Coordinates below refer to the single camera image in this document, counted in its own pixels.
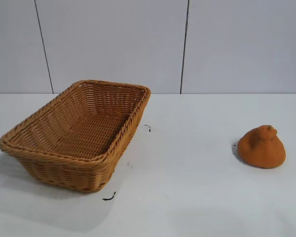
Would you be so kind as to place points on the brown woven wicker basket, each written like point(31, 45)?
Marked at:
point(71, 138)

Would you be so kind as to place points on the knobbed orange fruit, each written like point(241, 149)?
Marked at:
point(261, 153)

